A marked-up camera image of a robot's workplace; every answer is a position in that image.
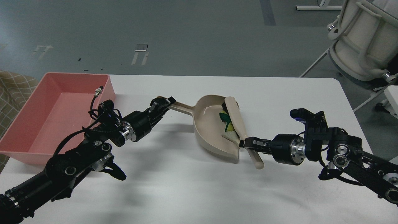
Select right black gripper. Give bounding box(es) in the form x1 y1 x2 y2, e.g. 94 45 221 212
244 134 296 165

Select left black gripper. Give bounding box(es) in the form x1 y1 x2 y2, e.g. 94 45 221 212
123 97 176 142

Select yellow green sponge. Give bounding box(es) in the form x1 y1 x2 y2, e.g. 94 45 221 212
219 111 235 132

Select beige hand brush black bristles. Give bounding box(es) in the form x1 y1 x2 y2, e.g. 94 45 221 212
221 97 265 170

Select beige plastic dustpan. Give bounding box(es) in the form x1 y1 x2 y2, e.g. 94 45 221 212
169 95 239 164

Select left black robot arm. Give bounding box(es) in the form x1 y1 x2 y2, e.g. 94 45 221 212
1 86 176 224

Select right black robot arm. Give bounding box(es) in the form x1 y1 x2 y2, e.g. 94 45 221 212
240 108 398 204

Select pink plastic bin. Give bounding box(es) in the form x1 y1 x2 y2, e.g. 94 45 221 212
0 72 115 165

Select beige checkered cloth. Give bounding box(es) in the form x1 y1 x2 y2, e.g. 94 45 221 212
0 70 39 173

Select white plastic chair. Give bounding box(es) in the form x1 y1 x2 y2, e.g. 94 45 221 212
300 0 398 112

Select silver floor bracket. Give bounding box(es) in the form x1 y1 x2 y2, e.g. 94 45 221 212
131 43 149 66

